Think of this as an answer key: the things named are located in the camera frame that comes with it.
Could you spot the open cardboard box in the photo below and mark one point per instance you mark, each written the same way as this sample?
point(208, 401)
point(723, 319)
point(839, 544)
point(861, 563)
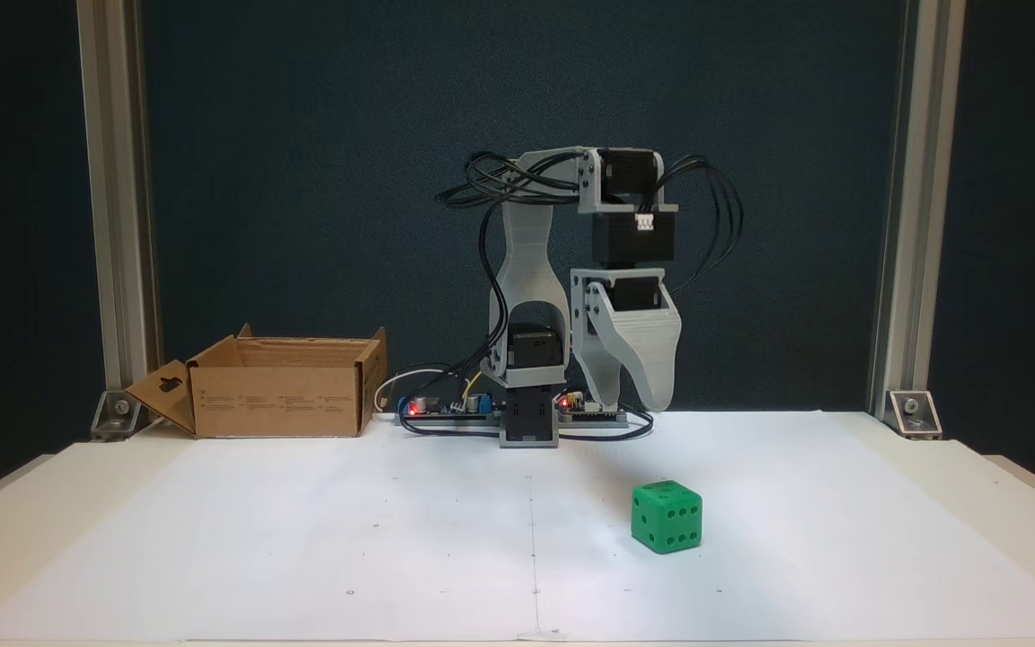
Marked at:
point(275, 404)

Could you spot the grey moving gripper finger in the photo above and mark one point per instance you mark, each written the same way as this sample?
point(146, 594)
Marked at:
point(597, 359)

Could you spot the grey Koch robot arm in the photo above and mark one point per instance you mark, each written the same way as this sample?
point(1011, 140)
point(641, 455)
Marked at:
point(531, 261)

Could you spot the circuit board with blue parts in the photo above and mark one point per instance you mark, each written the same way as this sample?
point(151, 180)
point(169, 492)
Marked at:
point(446, 412)

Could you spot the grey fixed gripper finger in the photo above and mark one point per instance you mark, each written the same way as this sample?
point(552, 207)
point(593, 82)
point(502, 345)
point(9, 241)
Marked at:
point(652, 350)

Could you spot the metal corner bracket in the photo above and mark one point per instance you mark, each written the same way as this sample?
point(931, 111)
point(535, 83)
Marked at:
point(915, 413)
point(113, 415)

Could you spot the aluminium frame post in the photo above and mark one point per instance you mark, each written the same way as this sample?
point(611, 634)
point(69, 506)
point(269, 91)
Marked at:
point(118, 180)
point(917, 180)

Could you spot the green dice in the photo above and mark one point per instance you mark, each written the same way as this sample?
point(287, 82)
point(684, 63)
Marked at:
point(666, 521)

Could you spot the circuit board with white connectors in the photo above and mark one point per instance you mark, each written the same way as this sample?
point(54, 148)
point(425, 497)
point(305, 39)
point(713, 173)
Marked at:
point(585, 413)

